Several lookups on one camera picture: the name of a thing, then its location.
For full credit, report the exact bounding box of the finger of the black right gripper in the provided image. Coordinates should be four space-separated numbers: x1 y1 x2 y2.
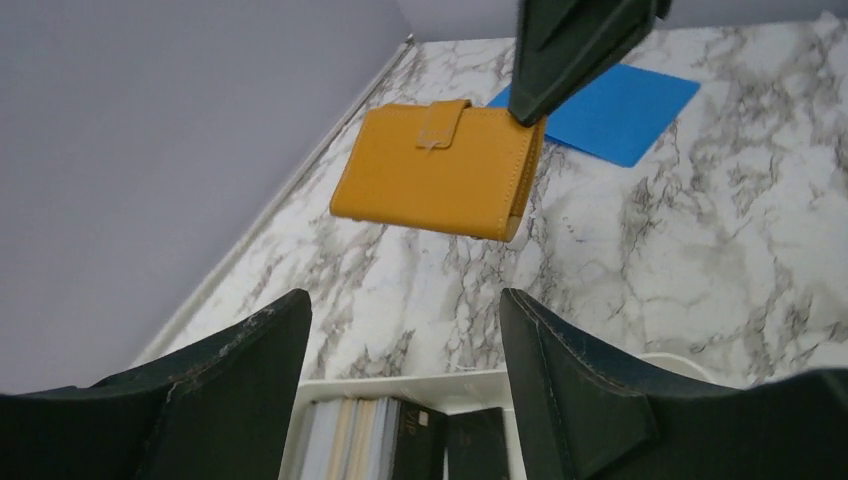
508 0 672 126

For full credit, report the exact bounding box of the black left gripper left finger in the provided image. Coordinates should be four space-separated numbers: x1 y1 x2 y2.
1 289 312 479

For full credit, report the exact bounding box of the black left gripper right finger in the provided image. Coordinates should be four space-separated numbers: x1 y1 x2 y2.
499 288 847 479

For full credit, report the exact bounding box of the yellow leather card holder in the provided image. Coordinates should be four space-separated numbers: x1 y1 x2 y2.
329 99 546 242

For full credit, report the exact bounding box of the white plastic card tray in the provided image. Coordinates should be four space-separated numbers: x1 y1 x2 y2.
280 367 530 479

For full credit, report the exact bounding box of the black VIP card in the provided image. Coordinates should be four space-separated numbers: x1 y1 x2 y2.
389 399 448 480

